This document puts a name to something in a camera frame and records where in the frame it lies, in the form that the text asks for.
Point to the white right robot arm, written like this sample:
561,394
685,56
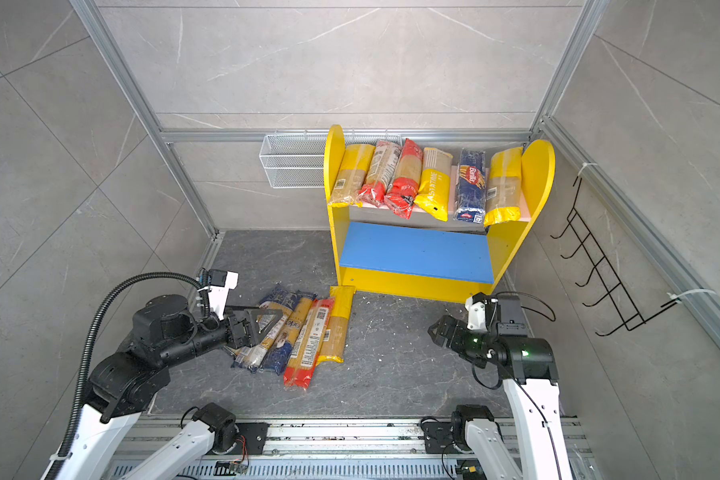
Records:
527,373

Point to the blue Barilla spaghetti box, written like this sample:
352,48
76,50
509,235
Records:
471,187

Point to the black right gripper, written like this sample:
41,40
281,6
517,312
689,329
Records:
461,326

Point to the yellow Pastatime spaghetti bag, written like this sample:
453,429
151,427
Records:
434,188

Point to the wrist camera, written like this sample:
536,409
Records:
215,287
500,315

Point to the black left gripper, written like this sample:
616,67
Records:
239,339

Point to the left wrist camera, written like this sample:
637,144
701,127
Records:
215,287

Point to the blue Ankara spaghetti bag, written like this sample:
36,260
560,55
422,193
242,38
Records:
280,304

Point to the long yellow spaghetti bag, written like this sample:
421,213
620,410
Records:
503,194

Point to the yellow shelf with coloured boards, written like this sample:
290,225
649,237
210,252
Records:
434,264

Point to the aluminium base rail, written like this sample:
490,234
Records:
385,448

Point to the red clear spaghetti bag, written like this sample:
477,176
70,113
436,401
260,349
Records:
301,365

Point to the white wire mesh basket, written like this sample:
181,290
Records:
295,160

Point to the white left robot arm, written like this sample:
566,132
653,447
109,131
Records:
114,394

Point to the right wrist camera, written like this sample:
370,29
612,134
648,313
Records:
500,315

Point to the short yellow spaghetti bag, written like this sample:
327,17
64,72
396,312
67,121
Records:
334,342

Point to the yellow topped spaghetti bag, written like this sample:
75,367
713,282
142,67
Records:
351,175

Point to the blue clear spaghetti bag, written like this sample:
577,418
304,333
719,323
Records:
274,351

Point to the red labelled spaghetti bag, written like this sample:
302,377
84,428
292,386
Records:
380,174

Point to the black wire hook rack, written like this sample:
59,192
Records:
603,273

